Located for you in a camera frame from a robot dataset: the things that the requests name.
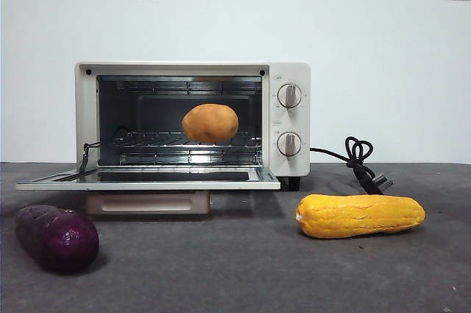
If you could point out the brown potato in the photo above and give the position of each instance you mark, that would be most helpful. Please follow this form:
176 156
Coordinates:
209 123

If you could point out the white glass oven door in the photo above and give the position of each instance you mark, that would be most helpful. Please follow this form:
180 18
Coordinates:
147 183

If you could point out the beige oven knob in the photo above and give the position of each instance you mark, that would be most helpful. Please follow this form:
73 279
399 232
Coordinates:
289 96
289 144

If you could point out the white toaster oven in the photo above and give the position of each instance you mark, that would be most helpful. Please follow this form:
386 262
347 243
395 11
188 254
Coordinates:
305 125

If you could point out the purple sweet potato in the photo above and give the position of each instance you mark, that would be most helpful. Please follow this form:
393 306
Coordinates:
59 239

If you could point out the yellow corn cob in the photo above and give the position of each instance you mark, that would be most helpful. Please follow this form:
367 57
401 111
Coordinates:
360 217

